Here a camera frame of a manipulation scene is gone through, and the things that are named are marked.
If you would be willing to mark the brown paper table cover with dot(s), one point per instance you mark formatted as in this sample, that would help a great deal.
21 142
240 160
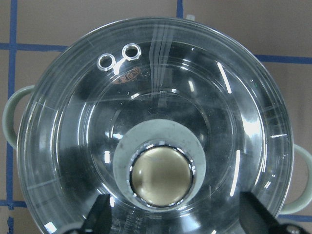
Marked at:
279 32

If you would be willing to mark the glass pot lid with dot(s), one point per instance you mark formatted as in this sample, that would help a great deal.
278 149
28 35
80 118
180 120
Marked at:
156 126

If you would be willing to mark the sage green cooking pot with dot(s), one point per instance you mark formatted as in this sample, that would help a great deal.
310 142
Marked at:
9 117

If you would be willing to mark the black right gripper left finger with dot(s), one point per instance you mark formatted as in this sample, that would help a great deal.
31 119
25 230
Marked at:
98 220

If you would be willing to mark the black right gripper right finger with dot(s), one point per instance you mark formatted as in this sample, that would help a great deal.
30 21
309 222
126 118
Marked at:
254 218

